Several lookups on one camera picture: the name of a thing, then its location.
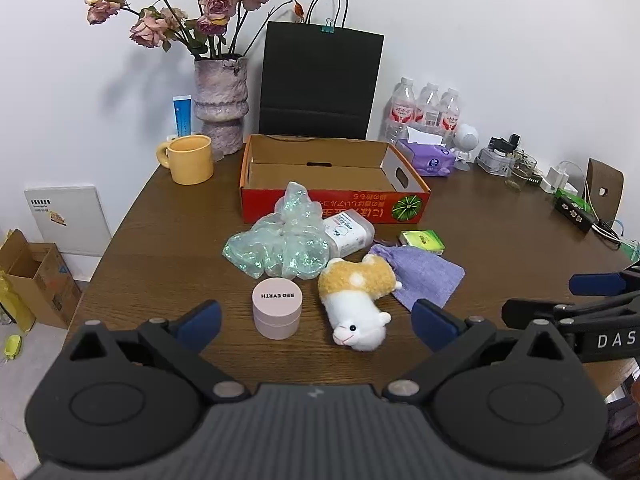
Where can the yellow plastic bag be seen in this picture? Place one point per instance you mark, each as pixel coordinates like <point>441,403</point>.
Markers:
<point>15,305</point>

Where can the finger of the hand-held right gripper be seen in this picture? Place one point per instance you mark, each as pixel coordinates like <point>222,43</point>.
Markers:
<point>520,312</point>
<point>595,284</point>

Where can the white panel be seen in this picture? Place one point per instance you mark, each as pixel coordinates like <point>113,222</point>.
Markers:
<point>67,220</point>

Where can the yellow-green small item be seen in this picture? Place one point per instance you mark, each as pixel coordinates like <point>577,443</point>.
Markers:
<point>12,347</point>

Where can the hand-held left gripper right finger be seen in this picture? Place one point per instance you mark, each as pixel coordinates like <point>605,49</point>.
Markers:
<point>432,322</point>

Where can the white charger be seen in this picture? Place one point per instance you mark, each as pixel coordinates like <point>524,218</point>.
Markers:
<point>556,177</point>

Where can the small glass jar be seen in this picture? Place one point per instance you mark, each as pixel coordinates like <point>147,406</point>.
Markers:
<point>520,172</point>

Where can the black box with gold print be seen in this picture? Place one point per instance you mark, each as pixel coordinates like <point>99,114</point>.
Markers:
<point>575,215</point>

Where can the black paper bag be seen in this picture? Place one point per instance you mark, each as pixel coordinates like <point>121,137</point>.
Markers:
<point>320,75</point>

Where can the yellow white alpaca plush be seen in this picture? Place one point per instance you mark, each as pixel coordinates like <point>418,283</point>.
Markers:
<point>350,320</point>

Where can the blue white tube box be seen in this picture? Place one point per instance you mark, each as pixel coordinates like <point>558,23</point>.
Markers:
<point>182,115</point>

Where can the white plastic container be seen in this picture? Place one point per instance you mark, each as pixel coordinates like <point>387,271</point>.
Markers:
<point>350,232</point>

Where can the dried pink roses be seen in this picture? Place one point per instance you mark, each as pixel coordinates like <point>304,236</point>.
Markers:
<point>217,5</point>

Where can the red cardboard box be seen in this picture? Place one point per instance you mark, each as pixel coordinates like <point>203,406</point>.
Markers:
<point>320,180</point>

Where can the purple tissue pack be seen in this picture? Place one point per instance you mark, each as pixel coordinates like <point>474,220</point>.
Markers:
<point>430,160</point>

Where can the iridescent plastic bag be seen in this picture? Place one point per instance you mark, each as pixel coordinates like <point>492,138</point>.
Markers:
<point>280,250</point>

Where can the clear water bottle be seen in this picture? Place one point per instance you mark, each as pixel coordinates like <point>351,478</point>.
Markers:
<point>449,112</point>
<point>400,110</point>
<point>427,107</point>

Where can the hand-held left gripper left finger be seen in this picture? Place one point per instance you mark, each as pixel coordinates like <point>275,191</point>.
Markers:
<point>200,321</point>

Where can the yellow mug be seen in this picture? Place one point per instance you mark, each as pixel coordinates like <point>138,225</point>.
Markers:
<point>190,160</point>

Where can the open brown cardboard box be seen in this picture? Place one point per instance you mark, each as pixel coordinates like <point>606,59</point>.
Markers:
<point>45,285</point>

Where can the white round robot figurine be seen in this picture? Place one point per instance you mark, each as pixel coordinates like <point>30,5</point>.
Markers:
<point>466,140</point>

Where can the small green box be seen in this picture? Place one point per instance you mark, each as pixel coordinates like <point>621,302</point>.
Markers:
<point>422,241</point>

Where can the pink cosmetic jar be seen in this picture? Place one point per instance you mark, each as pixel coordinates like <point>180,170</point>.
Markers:
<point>277,310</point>

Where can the green binder clip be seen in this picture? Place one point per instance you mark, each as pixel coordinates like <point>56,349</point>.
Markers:
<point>327,27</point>

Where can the brown curved holder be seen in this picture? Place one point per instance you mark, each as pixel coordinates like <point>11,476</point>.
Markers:
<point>605,180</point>

